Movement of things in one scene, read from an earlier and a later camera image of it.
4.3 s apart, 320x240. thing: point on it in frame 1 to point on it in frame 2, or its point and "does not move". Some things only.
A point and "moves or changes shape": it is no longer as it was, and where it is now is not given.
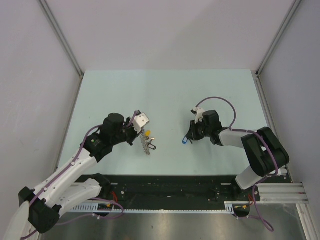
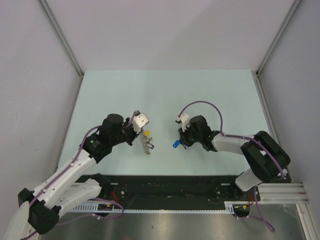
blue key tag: x=185 y=140 moves or changes shape
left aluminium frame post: x=52 y=22 does not move
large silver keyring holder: x=144 y=139 does not move
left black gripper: x=135 y=134 does not move
